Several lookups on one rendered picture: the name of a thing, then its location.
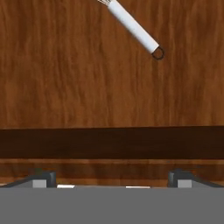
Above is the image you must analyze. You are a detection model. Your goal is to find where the white drawer handle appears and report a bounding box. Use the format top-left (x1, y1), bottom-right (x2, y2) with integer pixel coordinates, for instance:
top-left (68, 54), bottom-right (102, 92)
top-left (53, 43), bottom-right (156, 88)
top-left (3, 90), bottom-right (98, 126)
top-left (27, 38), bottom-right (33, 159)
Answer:
top-left (56, 184), bottom-right (151, 190)

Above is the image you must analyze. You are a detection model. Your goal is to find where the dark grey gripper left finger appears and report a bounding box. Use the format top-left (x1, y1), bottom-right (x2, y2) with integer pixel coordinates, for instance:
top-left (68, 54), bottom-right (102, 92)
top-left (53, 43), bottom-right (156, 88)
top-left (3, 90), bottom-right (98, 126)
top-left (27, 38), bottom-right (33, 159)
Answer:
top-left (0, 171), bottom-right (57, 189)

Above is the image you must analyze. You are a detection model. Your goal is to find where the brown wooden drawer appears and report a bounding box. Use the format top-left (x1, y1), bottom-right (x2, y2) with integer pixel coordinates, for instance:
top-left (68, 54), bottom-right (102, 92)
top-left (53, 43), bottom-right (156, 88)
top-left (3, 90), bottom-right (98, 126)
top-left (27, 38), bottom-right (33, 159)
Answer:
top-left (0, 0), bottom-right (224, 189)

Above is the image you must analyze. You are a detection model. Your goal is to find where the white handled wire whisk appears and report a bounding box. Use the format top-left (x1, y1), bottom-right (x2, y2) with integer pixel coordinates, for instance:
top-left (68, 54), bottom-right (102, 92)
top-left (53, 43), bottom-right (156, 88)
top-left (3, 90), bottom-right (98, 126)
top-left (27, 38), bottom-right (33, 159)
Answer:
top-left (97, 0), bottom-right (165, 61)

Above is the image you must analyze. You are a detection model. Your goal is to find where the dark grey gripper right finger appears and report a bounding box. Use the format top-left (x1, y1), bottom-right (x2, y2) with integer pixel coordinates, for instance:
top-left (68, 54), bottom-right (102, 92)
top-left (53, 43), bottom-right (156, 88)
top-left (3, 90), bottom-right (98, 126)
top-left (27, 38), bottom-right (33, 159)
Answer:
top-left (167, 168), bottom-right (224, 189)

